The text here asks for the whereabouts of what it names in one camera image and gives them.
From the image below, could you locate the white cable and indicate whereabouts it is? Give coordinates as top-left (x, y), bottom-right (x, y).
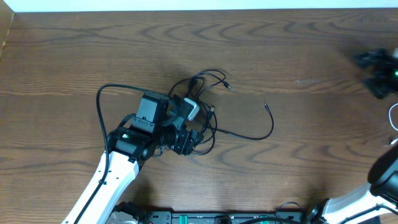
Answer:
top-left (387, 102), bottom-right (398, 146)

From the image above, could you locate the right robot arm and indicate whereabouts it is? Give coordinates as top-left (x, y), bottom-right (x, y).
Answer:
top-left (301, 49), bottom-right (397, 223)

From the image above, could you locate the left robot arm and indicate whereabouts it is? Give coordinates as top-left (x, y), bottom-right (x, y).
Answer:
top-left (64, 92), bottom-right (203, 223)

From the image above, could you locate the cardboard panel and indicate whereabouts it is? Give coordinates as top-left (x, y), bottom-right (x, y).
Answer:
top-left (0, 0), bottom-right (15, 55)

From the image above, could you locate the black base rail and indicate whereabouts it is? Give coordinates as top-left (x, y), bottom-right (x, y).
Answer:
top-left (106, 211), bottom-right (304, 224)

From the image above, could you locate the left camera black cable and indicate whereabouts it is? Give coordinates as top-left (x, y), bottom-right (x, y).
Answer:
top-left (73, 83), bottom-right (147, 224)

